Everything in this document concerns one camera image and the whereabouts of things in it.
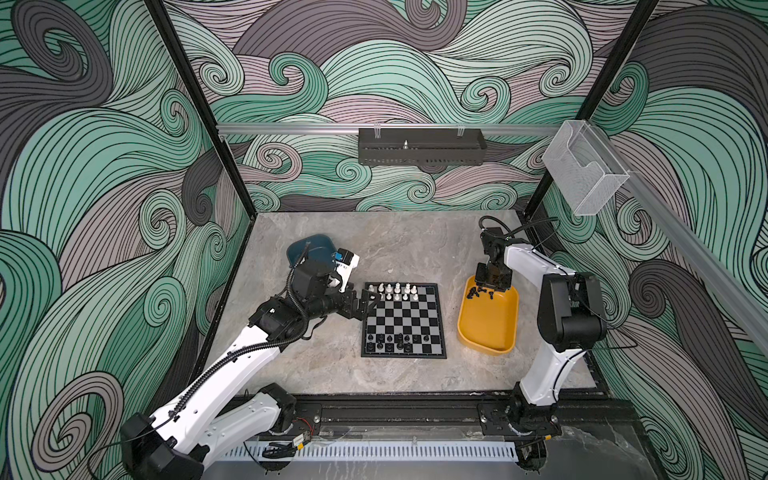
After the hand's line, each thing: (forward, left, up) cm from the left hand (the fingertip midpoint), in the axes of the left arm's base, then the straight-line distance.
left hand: (367, 289), depth 72 cm
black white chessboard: (+2, -11, -22) cm, 25 cm away
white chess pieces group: (+11, -9, -20) cm, 25 cm away
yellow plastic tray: (+1, -37, -21) cm, 43 cm away
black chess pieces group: (-5, -7, -20) cm, 22 cm away
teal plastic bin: (+29, +18, -21) cm, 40 cm away
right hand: (+14, -39, -19) cm, 45 cm away
